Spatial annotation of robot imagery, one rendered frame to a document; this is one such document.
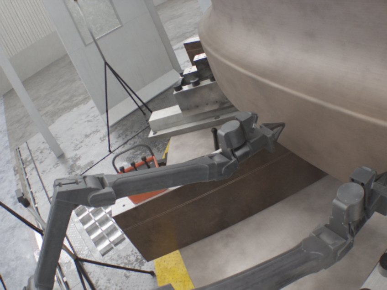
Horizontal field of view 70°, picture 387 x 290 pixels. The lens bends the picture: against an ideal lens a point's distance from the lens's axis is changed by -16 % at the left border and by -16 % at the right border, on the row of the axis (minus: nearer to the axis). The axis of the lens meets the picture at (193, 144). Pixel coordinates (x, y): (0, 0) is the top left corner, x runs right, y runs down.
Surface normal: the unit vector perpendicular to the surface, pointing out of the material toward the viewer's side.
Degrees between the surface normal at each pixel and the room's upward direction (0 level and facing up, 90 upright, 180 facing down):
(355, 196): 1
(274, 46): 56
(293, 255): 26
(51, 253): 87
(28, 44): 90
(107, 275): 0
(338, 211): 85
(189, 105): 90
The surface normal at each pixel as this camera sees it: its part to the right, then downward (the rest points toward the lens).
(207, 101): -0.12, 0.58
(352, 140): -0.81, 0.53
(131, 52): 0.57, 0.26
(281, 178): 0.24, 0.45
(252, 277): 0.05, -0.93
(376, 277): -0.35, -0.78
